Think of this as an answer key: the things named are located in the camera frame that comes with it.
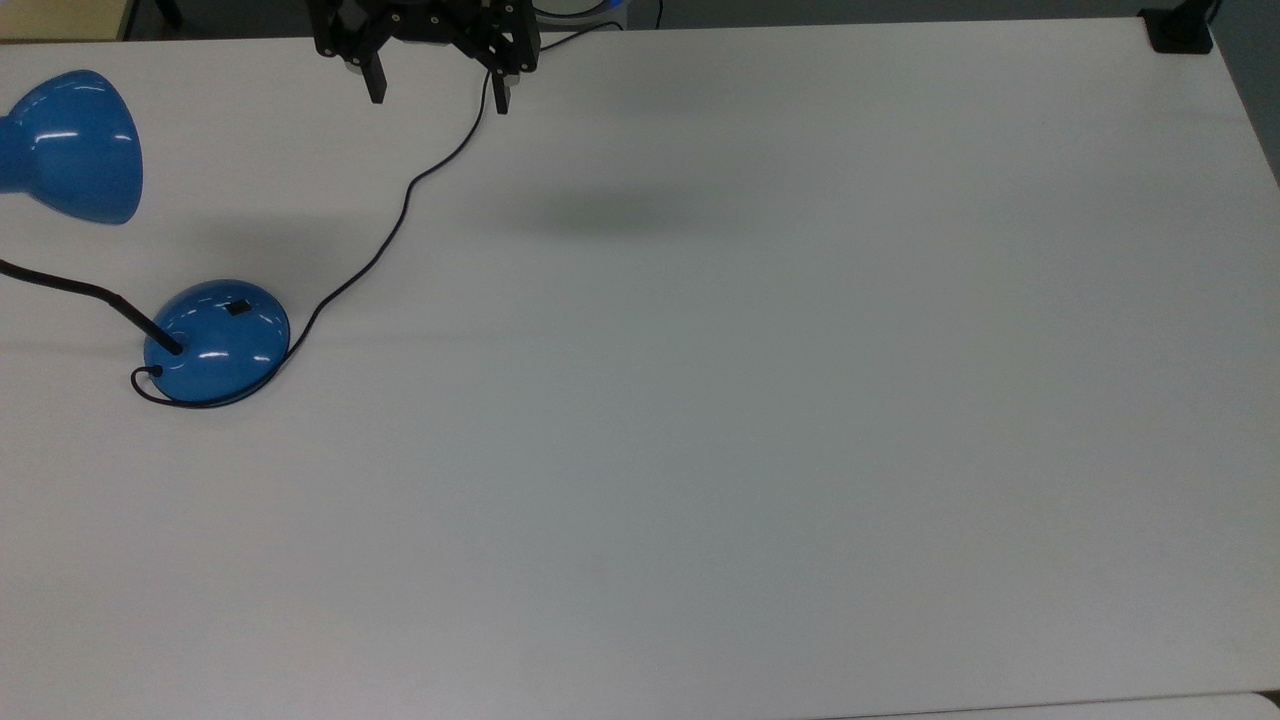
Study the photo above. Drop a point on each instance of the blue desk lamp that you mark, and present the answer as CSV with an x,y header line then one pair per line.
x,y
220,345

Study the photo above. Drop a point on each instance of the light wooden furniture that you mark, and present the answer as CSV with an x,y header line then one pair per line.
x,y
60,18

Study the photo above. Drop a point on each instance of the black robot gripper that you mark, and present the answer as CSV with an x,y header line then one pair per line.
x,y
430,22

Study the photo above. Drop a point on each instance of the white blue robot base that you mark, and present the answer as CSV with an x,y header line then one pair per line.
x,y
575,8

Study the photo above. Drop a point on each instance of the black table clamp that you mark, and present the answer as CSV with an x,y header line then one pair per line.
x,y
1178,32

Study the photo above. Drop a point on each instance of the black lamp rocker switch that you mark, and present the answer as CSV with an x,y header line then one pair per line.
x,y
237,308

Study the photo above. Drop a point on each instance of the black chair leg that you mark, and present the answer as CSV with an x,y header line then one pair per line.
x,y
170,10

